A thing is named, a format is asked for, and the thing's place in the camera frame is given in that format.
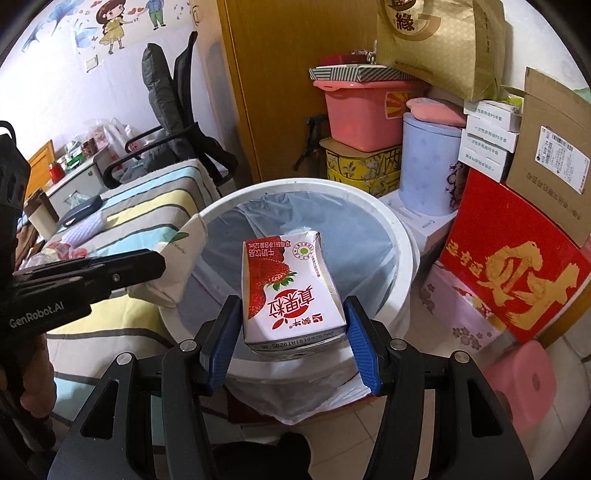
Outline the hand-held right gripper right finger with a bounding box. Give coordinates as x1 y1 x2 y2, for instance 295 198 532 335
345 295 532 480

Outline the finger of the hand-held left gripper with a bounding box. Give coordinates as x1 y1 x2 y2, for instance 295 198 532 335
13 265 165 302
69 249 167 278

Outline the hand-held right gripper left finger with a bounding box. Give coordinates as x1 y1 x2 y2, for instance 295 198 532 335
46 295 245 480

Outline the beige paper carton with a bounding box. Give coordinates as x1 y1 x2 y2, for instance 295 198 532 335
127 216 209 308

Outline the strawberry milk carton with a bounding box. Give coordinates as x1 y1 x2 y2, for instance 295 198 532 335
242 229 348 361

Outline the white round trash bin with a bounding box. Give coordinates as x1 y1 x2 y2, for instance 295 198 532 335
159 178 422 426

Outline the person's left hand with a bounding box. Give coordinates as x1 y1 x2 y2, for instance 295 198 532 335
19 332 55 418

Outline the purple foam net sleeve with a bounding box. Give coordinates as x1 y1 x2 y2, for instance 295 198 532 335
60 215 114 246

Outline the striped tablecloth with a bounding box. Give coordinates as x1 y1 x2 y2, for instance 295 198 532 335
14 159 222 430

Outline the navy glasses case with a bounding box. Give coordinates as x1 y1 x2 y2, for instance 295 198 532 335
62 195 103 227

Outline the white cabinet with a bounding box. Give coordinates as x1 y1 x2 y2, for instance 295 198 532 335
46 148 112 217

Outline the pink floral box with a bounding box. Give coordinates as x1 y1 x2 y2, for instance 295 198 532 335
418 263 509 344

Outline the translucent bin liner bag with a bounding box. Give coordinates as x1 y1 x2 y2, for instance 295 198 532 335
191 190 403 425

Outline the white plastic bag red print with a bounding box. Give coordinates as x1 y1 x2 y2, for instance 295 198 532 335
104 117 142 158

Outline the black office chair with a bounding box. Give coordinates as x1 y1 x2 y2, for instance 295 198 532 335
102 32 239 190

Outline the white cardboard box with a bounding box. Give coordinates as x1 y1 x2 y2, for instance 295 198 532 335
379 189 459 259

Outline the grey cushioned office chair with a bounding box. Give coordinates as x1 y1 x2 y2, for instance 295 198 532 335
141 44 195 161

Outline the pink plastic stool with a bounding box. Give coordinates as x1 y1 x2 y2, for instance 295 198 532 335
482 340 557 435

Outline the red gift box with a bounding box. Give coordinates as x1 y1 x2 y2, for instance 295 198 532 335
438 168 590 344

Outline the yellow floral box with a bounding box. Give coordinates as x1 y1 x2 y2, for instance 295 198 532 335
321 138 402 199

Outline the light blue cylindrical container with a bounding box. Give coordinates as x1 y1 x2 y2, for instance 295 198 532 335
398 111 465 217

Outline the pink plastic tub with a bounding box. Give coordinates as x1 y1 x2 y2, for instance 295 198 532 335
313 79 432 152

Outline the wooden wardrobe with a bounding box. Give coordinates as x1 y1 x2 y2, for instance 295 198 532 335
216 0 393 195

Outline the pink lid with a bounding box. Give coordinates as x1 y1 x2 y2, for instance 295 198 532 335
406 97 469 126

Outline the brown cardboard box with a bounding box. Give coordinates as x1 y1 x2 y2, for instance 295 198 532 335
505 67 591 248

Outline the striped box lid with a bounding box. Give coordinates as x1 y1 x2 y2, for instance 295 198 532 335
308 65 419 85

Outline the gold paper bag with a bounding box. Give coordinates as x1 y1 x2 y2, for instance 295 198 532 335
376 0 513 103

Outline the cartoon wall sticker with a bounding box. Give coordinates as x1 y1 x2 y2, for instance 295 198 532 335
21 0 184 75

